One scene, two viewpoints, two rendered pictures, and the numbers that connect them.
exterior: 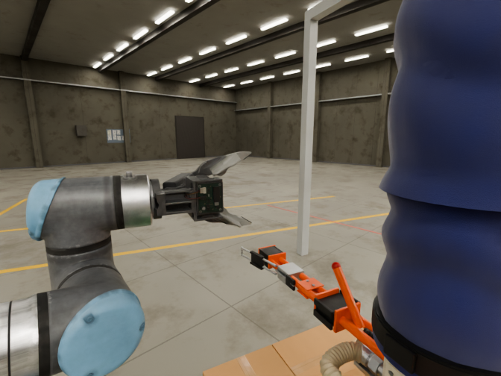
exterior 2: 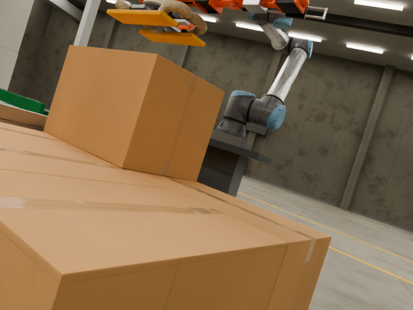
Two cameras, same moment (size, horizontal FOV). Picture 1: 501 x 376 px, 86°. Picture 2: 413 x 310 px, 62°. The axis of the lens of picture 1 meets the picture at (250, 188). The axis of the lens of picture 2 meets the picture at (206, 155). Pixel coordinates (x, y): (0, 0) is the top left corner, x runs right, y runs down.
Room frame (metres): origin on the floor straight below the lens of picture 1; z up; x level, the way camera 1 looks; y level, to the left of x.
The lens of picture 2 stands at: (1.91, -0.72, 0.70)
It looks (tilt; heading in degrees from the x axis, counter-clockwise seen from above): 1 degrees down; 152
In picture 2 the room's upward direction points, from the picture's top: 18 degrees clockwise
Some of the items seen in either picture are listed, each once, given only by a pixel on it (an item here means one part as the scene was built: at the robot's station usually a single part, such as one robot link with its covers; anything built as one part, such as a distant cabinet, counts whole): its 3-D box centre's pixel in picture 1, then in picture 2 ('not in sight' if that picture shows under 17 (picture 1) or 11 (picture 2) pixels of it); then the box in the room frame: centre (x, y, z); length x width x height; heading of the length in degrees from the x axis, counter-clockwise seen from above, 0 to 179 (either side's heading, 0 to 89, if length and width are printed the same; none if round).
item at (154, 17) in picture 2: not in sight; (141, 13); (0.45, -0.42, 1.14); 0.34 x 0.10 x 0.05; 26
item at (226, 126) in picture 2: not in sight; (232, 127); (0.11, 0.37, 0.86); 0.19 x 0.19 x 0.10
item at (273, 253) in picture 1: (271, 256); (290, 0); (0.96, -0.08, 1.24); 0.08 x 0.07 x 0.05; 26
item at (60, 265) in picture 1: (85, 276); (283, 15); (0.40, 0.27, 1.46); 0.12 x 0.09 x 0.12; 39
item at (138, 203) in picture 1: (138, 198); not in sight; (0.45, 0.19, 1.58); 0.09 x 0.05 x 0.10; 25
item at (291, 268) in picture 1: (290, 274); (255, 3); (0.83, -0.13, 1.23); 0.07 x 0.07 x 0.04; 26
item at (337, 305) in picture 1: (336, 308); (209, 1); (0.64, -0.23, 1.24); 0.10 x 0.08 x 0.06; 116
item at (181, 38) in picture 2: not in sight; (171, 34); (0.37, -0.25, 1.14); 0.34 x 0.10 x 0.05; 26
